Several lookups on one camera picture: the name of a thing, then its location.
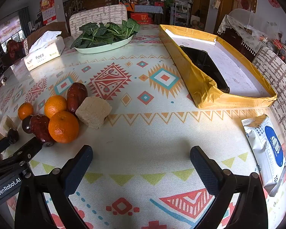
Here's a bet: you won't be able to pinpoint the small orange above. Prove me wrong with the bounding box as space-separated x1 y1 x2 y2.
18 102 34 120

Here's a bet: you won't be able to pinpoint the large orange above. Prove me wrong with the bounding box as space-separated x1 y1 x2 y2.
48 111 80 144

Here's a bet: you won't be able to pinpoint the medium orange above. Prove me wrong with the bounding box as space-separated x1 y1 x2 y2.
44 95 67 119

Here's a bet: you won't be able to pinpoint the brown chair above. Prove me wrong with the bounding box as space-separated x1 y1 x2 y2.
26 22 69 49

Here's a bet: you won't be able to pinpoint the white oval plate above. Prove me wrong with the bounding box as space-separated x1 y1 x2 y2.
74 35 134 54

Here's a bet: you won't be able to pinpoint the large red date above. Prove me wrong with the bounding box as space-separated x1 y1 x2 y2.
67 82 88 115

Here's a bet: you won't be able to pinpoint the black tray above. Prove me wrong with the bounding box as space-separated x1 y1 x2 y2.
179 45 230 94

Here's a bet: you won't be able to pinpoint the red wall calendar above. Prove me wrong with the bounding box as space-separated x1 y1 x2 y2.
40 0 56 25

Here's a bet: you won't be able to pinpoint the spinach leaves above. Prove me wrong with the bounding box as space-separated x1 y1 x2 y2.
70 19 141 49

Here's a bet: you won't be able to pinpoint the wrinkled red date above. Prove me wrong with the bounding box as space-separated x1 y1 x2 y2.
29 114 54 144

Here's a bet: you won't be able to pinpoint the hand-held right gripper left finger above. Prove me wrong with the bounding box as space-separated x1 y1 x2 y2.
14 145 94 229

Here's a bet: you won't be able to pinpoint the white blue wet wipes pack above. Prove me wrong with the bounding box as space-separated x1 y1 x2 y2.
241 114 286 197

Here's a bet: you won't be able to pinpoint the beige spongy block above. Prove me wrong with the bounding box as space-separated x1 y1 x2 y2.
75 97 112 130

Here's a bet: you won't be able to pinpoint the blue checkered cloth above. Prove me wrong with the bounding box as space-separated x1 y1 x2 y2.
134 5 164 15

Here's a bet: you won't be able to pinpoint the patterned chair back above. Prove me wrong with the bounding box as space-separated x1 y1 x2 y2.
69 4 128 37

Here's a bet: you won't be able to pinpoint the small pale block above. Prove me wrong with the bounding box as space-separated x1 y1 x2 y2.
0 116 18 134

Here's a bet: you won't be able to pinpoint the red gift box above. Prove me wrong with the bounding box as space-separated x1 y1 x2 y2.
130 12 151 21

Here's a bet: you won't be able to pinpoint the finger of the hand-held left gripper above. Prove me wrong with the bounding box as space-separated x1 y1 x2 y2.
0 136 11 158
2 136 55 165

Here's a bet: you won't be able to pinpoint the chair with speckled cover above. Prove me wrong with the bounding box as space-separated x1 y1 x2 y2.
251 46 286 148

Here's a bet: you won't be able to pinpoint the tissue pack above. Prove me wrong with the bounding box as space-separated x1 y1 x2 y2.
23 31 65 71

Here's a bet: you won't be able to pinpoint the metal shelf rack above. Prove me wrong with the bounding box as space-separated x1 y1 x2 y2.
169 2 191 25

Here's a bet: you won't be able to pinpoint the yellow taped box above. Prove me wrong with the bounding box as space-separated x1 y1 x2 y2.
159 24 277 109

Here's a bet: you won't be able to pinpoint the white fringed cloth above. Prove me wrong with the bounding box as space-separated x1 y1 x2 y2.
217 8 267 55

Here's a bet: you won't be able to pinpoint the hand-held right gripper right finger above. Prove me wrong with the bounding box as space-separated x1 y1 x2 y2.
190 145 268 229

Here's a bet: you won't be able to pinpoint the window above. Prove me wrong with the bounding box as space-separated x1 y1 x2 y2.
0 15 23 50

